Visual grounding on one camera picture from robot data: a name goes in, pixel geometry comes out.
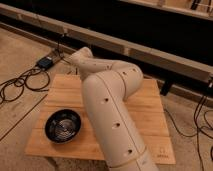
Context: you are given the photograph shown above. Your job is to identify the black floor cables right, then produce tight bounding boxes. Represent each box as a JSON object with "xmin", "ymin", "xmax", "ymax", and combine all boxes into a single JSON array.
[{"xmin": 163, "ymin": 94, "xmax": 213, "ymax": 171}]

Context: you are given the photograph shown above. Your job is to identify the black floor cables left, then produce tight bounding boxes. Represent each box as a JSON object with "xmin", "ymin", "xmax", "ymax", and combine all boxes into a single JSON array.
[{"xmin": 0, "ymin": 66, "xmax": 52, "ymax": 106}]

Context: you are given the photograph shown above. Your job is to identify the black ridged bowl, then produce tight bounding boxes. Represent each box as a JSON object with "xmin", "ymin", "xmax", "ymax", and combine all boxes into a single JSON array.
[{"xmin": 45, "ymin": 109, "xmax": 81, "ymax": 144}]

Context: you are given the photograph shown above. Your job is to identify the black power adapter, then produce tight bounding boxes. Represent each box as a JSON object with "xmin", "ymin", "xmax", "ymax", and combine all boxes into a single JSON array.
[{"xmin": 36, "ymin": 57, "xmax": 54, "ymax": 70}]

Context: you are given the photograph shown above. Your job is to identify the black floor cables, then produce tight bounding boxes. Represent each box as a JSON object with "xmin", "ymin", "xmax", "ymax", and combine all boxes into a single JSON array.
[
  {"xmin": 163, "ymin": 94, "xmax": 213, "ymax": 171},
  {"xmin": 0, "ymin": 66, "xmax": 52, "ymax": 106}
]

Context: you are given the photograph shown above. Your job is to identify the wooden rail beam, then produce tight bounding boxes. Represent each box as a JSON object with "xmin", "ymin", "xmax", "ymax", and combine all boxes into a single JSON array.
[{"xmin": 0, "ymin": 2, "xmax": 213, "ymax": 82}]

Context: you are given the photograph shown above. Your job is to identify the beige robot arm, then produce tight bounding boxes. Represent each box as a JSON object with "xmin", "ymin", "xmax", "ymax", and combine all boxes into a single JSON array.
[{"xmin": 70, "ymin": 47, "xmax": 159, "ymax": 171}]

